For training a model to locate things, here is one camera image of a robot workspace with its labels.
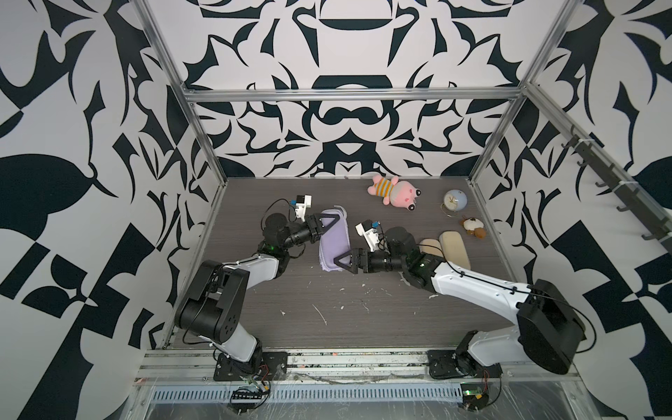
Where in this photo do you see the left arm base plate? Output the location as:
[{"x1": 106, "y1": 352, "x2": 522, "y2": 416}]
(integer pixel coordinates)
[{"x1": 213, "y1": 352, "x2": 289, "y2": 382}]

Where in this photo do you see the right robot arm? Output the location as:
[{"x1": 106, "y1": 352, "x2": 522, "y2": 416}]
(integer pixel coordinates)
[{"x1": 334, "y1": 227, "x2": 591, "y2": 378}]

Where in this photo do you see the brown white plush toy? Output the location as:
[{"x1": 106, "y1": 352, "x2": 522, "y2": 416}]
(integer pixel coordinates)
[{"x1": 460, "y1": 218, "x2": 488, "y2": 239}]

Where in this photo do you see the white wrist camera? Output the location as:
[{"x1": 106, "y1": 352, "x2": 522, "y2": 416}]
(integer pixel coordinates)
[
  {"x1": 355, "y1": 220, "x2": 383, "y2": 252},
  {"x1": 290, "y1": 194, "x2": 313, "y2": 222}
]

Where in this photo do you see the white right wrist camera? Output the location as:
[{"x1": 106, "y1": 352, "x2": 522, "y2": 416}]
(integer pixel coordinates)
[{"x1": 355, "y1": 220, "x2": 383, "y2": 252}]

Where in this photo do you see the blue alarm clock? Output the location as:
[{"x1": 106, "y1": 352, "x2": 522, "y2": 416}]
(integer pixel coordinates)
[{"x1": 440, "y1": 189, "x2": 468, "y2": 217}]

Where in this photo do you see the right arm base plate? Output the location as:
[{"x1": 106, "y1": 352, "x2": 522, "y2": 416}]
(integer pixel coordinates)
[{"x1": 426, "y1": 350, "x2": 502, "y2": 380}]

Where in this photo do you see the wall hook rack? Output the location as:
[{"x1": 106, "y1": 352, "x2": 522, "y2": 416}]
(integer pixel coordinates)
[{"x1": 563, "y1": 124, "x2": 671, "y2": 254}]

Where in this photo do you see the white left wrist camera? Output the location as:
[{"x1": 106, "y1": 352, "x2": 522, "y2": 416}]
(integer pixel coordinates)
[{"x1": 290, "y1": 194, "x2": 313, "y2": 222}]

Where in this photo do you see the pink plush toy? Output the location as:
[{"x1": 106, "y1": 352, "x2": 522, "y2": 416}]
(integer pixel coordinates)
[{"x1": 367, "y1": 175, "x2": 422, "y2": 211}]

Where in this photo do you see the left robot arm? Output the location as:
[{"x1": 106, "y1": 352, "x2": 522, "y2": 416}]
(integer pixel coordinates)
[{"x1": 174, "y1": 208, "x2": 346, "y2": 373}]

